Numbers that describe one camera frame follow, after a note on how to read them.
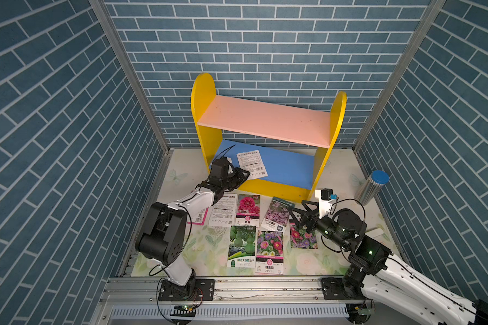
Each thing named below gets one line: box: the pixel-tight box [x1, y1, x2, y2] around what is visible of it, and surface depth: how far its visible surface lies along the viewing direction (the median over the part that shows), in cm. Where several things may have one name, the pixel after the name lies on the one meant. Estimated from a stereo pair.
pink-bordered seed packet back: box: [192, 207, 210, 226], surface depth 93 cm
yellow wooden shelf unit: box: [191, 73, 348, 203], surface depth 81 cm
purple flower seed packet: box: [260, 196, 295, 233], surface depth 94 cm
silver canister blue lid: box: [355, 169, 390, 206], surface depth 91 cm
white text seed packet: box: [208, 192, 238, 227], surface depth 96 cm
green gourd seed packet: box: [227, 224, 257, 269], surface depth 86 cm
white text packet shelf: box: [235, 149, 269, 181], surface depth 97 cm
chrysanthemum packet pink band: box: [254, 229, 284, 275], surface depth 84 cm
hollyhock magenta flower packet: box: [235, 193, 261, 228], surface depth 96 cm
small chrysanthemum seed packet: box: [290, 222, 318, 250], surface depth 88 cm
